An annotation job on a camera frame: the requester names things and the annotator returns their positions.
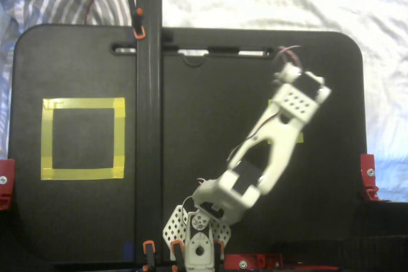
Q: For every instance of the black backdrop sheet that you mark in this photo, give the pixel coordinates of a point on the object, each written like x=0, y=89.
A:
x=382, y=246

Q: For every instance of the black flat bar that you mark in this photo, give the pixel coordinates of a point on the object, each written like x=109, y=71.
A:
x=149, y=125

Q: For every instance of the orange and black spring clamp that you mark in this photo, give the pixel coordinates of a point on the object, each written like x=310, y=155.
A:
x=177, y=251
x=218, y=249
x=137, y=26
x=149, y=249

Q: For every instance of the white robot arm with base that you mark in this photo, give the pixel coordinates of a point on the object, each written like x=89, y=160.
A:
x=280, y=144

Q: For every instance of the red corner bracket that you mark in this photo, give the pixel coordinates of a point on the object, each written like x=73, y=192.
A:
x=368, y=163
x=6, y=170

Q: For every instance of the yellow tape square outline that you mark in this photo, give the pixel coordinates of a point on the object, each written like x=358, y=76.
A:
x=83, y=103

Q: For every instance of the red pole base bracket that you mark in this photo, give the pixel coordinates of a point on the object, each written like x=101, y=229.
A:
x=255, y=260

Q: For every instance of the blue tape patch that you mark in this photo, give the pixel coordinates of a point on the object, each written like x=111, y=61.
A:
x=128, y=250

